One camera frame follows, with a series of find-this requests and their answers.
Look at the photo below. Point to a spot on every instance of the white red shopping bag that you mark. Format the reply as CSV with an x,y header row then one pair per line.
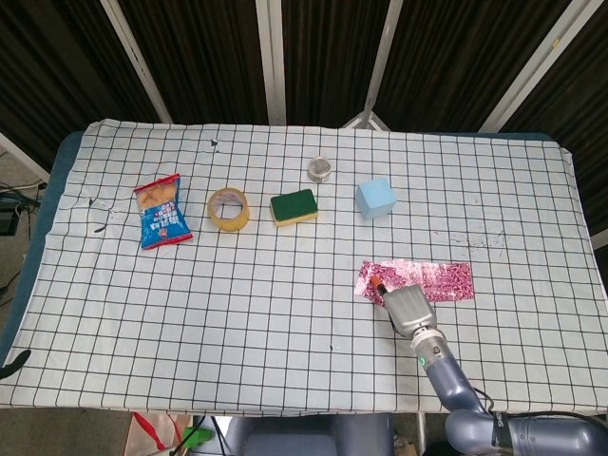
x,y
142,442

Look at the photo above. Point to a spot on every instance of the yellow green scouring sponge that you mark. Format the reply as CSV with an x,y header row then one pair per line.
x,y
292,204

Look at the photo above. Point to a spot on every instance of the white partition foot bar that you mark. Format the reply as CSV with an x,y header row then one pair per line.
x,y
24,159

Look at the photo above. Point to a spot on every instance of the blue red snack bag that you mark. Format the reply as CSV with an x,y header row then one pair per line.
x,y
161,223

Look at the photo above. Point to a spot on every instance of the green plastic object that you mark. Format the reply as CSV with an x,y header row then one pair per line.
x,y
197,437

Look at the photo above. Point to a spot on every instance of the blue padded table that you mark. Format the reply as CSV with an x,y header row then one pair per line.
x,y
52,190

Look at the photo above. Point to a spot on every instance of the white partition frame post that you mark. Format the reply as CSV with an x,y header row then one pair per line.
x,y
273,62
137,62
537,66
383,57

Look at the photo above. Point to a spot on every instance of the clear round jar of clips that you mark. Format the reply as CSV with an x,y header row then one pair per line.
x,y
319,168

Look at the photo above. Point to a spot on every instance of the light blue foam cube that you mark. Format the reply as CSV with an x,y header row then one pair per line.
x,y
375,199

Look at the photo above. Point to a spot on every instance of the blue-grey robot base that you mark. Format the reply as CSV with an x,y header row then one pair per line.
x,y
309,437

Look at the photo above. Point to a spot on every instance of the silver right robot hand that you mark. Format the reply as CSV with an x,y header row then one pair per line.
x,y
411,309

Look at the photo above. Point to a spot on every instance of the red patterned candy strip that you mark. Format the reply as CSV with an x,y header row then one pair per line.
x,y
446,280

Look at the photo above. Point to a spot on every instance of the white black-grid tablecloth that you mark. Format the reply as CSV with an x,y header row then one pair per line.
x,y
261,309

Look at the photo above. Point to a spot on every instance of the black box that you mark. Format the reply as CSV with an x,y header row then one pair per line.
x,y
7,218

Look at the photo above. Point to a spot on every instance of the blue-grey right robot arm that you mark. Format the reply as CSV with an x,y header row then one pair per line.
x,y
451,385

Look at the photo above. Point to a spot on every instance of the white table leg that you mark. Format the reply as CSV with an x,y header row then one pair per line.
x,y
421,434

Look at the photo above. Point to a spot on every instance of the yellow packing tape roll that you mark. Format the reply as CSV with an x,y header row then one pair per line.
x,y
230,226

